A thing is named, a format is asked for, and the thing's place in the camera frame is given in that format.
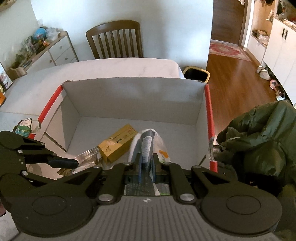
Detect green anime plush pouch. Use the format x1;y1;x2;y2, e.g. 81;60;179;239
13;118;41;138

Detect brown wooden chair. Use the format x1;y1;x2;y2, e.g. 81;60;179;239
86;20;144;59

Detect red patterned rug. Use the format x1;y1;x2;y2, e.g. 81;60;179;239
209;42;251;62

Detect white drawer sideboard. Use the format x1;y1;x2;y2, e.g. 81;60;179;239
6;30;79;80

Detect white wall cabinets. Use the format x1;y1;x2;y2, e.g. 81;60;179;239
246;0;296;106

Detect brown wooden door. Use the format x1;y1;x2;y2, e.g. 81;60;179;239
211;0;248;45

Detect blue globe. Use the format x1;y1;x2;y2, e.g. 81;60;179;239
33;27;47;41

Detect red cardboard shoe box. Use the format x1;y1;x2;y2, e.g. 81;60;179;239
30;77;218;172

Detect clear plastic bag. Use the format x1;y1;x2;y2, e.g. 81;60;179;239
57;147;102;176

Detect black wastebasket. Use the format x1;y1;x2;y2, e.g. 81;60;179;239
183;66;210;83

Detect dark green jacket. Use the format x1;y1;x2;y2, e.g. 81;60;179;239
214;101;295;196

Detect yellow small box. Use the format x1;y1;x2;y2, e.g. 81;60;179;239
98;124;137;164

